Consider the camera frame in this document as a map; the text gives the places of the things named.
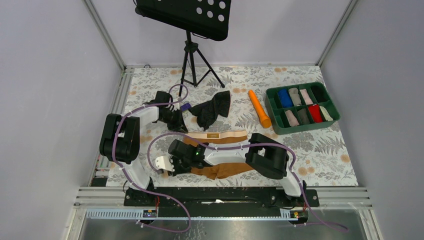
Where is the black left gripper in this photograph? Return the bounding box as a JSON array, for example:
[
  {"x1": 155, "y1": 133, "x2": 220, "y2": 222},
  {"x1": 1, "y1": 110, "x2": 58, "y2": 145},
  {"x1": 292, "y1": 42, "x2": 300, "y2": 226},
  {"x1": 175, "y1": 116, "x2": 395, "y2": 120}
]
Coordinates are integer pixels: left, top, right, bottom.
[{"x1": 159, "y1": 107, "x2": 188, "y2": 133}]

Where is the brown boxer underwear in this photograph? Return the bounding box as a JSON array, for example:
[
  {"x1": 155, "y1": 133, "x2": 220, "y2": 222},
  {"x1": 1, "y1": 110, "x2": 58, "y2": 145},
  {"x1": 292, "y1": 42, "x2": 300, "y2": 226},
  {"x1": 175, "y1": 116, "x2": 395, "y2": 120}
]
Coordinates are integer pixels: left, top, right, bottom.
[{"x1": 181, "y1": 130, "x2": 253, "y2": 180}]

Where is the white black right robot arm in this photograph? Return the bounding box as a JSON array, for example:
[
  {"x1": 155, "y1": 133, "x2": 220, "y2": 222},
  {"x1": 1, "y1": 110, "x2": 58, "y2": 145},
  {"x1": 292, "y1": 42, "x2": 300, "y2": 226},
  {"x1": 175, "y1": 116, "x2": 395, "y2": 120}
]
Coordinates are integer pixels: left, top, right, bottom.
[{"x1": 155, "y1": 133, "x2": 307, "y2": 206}]

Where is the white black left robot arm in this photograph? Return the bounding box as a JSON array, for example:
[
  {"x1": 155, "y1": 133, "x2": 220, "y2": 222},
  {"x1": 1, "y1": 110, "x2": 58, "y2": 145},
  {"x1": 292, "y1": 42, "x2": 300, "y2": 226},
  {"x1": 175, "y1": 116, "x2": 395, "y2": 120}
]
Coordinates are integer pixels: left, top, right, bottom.
[{"x1": 99, "y1": 91, "x2": 187, "y2": 206}]

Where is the black striped underwear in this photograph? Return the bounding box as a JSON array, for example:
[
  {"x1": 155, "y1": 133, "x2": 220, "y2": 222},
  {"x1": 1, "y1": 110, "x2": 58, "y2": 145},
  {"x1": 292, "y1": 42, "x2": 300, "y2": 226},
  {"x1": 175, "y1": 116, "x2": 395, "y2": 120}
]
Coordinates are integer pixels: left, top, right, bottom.
[{"x1": 188, "y1": 90, "x2": 231, "y2": 131}]

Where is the blue rolled underwear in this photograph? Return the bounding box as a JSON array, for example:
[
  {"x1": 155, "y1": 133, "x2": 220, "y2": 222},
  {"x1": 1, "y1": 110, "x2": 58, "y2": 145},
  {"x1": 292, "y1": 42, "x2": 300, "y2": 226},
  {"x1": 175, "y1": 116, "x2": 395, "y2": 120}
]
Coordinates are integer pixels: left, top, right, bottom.
[{"x1": 277, "y1": 88, "x2": 294, "y2": 108}]

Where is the beige-pink rolled underwear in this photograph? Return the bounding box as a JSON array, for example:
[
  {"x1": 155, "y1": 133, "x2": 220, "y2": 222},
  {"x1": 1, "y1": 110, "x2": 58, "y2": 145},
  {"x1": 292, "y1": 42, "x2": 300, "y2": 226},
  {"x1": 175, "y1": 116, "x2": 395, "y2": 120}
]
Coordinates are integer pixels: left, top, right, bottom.
[{"x1": 285, "y1": 110, "x2": 300, "y2": 127}]

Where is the light grey rolled underwear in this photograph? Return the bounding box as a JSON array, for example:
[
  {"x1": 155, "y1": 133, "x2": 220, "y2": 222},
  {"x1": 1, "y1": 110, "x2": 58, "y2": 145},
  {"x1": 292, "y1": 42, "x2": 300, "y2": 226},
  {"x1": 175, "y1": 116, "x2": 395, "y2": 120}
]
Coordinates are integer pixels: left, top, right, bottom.
[{"x1": 288, "y1": 87, "x2": 302, "y2": 106}]

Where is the pink rolled underwear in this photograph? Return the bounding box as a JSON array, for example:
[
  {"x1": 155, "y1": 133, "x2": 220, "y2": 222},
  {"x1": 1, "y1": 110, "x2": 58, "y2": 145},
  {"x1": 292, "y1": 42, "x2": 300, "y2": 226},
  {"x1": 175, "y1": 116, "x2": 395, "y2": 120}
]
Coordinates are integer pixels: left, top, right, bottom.
[{"x1": 299, "y1": 89, "x2": 314, "y2": 105}]

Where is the red rolled underwear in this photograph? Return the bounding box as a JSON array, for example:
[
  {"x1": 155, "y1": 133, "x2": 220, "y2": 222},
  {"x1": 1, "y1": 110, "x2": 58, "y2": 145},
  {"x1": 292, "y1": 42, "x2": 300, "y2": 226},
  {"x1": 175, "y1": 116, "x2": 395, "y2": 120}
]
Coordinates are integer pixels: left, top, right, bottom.
[{"x1": 308, "y1": 104, "x2": 323, "y2": 123}]

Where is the cream rolled underwear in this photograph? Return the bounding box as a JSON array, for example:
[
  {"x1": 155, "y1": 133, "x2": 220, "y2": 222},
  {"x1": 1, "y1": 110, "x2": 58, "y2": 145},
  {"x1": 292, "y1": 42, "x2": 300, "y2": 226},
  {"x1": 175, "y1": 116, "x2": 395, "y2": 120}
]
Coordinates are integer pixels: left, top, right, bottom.
[{"x1": 319, "y1": 105, "x2": 334, "y2": 122}]

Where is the purple yellow small block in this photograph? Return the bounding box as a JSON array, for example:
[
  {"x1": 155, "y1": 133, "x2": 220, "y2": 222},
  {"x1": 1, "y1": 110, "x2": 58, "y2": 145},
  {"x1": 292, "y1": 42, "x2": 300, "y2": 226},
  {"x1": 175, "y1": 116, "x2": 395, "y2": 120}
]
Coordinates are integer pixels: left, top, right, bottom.
[{"x1": 180, "y1": 102, "x2": 192, "y2": 112}]

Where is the floral patterned table mat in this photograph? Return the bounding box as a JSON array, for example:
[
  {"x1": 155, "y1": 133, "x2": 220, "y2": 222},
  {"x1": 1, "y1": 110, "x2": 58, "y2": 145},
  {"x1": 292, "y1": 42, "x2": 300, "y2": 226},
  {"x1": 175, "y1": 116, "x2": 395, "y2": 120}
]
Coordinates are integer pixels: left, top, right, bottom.
[{"x1": 138, "y1": 66, "x2": 358, "y2": 187}]

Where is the orange rolled cloth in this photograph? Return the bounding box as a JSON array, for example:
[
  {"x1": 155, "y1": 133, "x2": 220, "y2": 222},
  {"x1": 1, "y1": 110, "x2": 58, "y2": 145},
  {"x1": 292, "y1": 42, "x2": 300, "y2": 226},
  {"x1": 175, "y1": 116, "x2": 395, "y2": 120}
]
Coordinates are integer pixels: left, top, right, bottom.
[{"x1": 248, "y1": 90, "x2": 272, "y2": 129}]

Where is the black music stand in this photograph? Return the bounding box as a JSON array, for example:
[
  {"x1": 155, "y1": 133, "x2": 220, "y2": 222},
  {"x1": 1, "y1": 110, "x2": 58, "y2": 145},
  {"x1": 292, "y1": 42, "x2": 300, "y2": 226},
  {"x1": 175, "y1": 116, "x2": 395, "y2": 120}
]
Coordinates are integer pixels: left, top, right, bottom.
[{"x1": 133, "y1": 0, "x2": 232, "y2": 96}]

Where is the green divided organizer tray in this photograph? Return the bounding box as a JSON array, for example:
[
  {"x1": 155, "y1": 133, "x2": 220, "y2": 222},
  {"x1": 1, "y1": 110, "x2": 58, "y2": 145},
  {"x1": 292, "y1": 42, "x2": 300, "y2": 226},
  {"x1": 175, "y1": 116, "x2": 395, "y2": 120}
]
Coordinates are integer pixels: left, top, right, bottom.
[{"x1": 265, "y1": 82, "x2": 341, "y2": 135}]

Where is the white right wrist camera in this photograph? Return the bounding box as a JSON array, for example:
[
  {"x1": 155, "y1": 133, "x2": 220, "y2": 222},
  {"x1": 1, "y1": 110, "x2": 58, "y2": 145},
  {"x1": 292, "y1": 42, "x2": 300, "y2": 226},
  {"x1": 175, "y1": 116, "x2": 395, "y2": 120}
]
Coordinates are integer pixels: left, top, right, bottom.
[{"x1": 154, "y1": 155, "x2": 175, "y2": 172}]

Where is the black mounting base rail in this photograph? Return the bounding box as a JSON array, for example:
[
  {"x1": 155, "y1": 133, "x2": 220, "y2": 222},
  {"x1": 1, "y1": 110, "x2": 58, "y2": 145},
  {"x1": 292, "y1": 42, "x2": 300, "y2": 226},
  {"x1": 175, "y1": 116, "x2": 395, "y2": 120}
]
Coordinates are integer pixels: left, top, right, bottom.
[{"x1": 123, "y1": 187, "x2": 320, "y2": 218}]

